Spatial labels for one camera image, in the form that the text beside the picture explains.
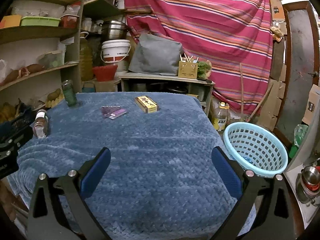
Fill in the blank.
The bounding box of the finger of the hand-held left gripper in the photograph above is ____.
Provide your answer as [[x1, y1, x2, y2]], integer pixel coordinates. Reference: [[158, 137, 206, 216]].
[[0, 129, 34, 155]]

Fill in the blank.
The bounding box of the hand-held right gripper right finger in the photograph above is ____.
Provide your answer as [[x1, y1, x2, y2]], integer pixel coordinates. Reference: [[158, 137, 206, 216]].
[[209, 146, 295, 240]]

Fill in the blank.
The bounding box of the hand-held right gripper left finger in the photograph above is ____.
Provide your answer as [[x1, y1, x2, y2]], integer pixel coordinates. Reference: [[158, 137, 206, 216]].
[[27, 147, 113, 240]]

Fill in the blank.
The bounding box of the light blue plastic basket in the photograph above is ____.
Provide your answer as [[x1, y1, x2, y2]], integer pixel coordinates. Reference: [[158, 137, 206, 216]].
[[223, 122, 288, 178]]

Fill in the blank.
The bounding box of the dark blue plastic crate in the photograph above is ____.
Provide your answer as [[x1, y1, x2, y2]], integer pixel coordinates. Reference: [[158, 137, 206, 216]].
[[0, 106, 34, 140]]

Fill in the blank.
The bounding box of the brown spice jar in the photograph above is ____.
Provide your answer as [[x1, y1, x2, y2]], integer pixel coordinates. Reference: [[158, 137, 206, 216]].
[[33, 109, 49, 138]]

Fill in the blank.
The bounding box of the pile of potatoes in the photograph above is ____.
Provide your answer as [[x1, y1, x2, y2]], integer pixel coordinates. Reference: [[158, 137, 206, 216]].
[[0, 102, 17, 122]]

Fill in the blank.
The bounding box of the cardboard egg tray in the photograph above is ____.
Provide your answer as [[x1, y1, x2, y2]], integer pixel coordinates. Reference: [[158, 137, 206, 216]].
[[45, 94, 65, 108]]

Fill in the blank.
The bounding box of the oil bottle yellow label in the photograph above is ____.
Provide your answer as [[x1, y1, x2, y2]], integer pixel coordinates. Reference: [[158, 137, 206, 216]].
[[212, 102, 230, 131]]

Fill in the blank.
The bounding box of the single potato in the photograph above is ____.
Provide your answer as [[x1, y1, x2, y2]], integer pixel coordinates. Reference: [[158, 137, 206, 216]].
[[47, 89, 62, 100]]

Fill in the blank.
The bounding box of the purple packet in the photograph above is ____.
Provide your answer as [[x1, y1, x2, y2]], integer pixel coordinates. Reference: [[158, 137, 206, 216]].
[[100, 104, 128, 120]]

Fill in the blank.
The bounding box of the blue fleece blanket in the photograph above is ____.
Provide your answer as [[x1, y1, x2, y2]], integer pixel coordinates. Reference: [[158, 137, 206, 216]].
[[7, 91, 255, 240]]

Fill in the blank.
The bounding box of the sweet potato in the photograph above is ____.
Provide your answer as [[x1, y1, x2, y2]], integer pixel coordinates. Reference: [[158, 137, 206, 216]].
[[24, 64, 47, 73], [0, 69, 22, 85]]

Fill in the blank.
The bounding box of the green glass jar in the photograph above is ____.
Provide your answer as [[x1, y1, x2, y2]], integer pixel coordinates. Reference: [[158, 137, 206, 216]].
[[61, 79, 79, 108]]

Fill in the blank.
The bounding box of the yellow patterned box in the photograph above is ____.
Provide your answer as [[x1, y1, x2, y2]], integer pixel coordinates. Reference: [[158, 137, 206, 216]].
[[134, 95, 160, 114]]

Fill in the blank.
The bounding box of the clear plastic container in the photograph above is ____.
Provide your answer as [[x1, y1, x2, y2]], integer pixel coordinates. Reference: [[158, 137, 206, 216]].
[[37, 51, 64, 69]]

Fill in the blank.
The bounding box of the green plastic bag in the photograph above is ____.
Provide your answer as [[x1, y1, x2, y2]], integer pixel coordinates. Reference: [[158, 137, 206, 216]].
[[294, 124, 309, 147]]

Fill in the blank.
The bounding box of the steel cup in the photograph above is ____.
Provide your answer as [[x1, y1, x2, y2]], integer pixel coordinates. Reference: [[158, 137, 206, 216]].
[[296, 166, 320, 204]]

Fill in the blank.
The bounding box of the red plastic basin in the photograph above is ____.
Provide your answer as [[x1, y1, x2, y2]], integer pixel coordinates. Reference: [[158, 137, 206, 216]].
[[92, 64, 118, 82]]

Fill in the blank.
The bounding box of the large yellow oil jug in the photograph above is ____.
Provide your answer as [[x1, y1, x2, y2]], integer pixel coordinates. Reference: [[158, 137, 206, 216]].
[[79, 31, 94, 82]]

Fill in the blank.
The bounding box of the green leafy vegetable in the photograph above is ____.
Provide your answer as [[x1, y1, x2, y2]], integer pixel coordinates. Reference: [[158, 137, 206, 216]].
[[197, 60, 212, 79]]

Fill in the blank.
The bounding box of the wooden shelf unit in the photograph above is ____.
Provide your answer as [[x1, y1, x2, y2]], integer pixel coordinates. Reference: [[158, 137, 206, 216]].
[[0, 0, 125, 110]]

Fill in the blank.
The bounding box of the woven yellow box with sticks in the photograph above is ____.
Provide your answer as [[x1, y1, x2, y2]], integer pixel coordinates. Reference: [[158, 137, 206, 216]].
[[178, 54, 199, 79]]

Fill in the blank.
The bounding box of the printed cardboard box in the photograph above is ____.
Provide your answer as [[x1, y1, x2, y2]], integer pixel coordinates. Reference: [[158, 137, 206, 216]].
[[301, 84, 320, 125]]

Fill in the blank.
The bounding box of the low wooden table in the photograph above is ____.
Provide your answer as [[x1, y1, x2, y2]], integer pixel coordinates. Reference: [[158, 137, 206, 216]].
[[119, 72, 215, 117]]

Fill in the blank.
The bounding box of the yellow plastic container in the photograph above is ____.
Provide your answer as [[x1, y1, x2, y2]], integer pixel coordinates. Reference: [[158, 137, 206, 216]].
[[0, 15, 22, 29]]

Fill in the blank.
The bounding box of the green plastic tray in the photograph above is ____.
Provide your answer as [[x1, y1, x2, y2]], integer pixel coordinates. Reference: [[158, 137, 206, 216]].
[[20, 16, 62, 27]]

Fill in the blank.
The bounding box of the white plastic bucket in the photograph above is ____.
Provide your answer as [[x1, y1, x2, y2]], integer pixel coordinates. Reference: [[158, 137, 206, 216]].
[[101, 39, 131, 64]]

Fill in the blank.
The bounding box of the red plastic basket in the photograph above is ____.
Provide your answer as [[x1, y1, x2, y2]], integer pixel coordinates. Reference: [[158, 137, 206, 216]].
[[60, 14, 79, 28]]

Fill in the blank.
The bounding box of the grey cushion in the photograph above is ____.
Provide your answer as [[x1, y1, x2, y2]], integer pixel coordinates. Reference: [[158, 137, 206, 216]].
[[128, 33, 183, 76]]

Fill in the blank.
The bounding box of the grey door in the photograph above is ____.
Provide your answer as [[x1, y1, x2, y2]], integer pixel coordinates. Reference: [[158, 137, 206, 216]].
[[272, 1, 320, 150]]

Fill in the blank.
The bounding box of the steel pot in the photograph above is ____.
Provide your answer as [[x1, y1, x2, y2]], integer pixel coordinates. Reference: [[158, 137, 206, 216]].
[[101, 20, 128, 42]]

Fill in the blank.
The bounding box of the red striped cloth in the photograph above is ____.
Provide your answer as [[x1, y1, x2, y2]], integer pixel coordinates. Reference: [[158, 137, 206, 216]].
[[124, 0, 274, 115]]

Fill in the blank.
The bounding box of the stack of cardboard boxes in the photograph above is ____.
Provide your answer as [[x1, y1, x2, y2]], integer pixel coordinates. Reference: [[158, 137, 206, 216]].
[[257, 0, 288, 130]]

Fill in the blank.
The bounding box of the wooden handled broom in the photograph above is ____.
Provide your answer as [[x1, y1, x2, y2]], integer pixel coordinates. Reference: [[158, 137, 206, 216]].
[[239, 62, 273, 125]]

